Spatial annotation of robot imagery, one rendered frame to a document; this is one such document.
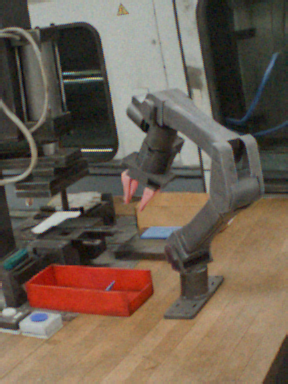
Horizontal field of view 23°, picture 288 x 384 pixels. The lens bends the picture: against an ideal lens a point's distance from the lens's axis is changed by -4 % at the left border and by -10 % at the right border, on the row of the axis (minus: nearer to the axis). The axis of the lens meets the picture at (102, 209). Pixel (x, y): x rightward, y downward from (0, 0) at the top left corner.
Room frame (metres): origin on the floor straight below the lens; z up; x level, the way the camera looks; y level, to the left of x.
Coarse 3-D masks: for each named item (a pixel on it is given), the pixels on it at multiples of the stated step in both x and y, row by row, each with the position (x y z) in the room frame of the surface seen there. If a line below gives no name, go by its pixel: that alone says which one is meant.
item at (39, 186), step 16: (48, 144) 1.72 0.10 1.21; (0, 160) 1.78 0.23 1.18; (16, 160) 1.75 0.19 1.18; (48, 160) 1.70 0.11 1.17; (64, 160) 1.68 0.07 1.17; (80, 160) 1.79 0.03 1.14; (32, 176) 1.71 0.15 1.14; (48, 176) 1.68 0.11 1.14; (64, 176) 1.69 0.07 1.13; (80, 176) 1.75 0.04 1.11; (16, 192) 1.68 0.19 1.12; (32, 192) 1.65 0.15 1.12; (48, 192) 1.63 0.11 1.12
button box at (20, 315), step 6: (0, 306) 1.46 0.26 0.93; (18, 312) 1.41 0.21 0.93; (24, 312) 1.41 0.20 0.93; (30, 312) 1.41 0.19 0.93; (0, 318) 1.39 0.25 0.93; (6, 318) 1.38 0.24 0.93; (12, 318) 1.38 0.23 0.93; (18, 318) 1.38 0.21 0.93; (24, 318) 1.39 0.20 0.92; (0, 324) 1.38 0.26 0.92; (6, 324) 1.37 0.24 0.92; (12, 324) 1.36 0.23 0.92; (18, 324) 1.37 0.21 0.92; (0, 330) 1.38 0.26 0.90; (6, 330) 1.38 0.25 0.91; (12, 330) 1.37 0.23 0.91; (18, 330) 1.37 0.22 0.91
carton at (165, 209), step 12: (192, 192) 1.94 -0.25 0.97; (204, 192) 1.92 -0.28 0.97; (156, 204) 2.00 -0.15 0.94; (168, 204) 1.98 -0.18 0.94; (180, 204) 1.96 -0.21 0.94; (192, 204) 1.94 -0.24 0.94; (144, 216) 1.89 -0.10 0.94; (156, 216) 1.87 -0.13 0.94; (168, 216) 1.85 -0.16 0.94; (180, 216) 1.83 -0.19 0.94; (192, 216) 1.82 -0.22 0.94
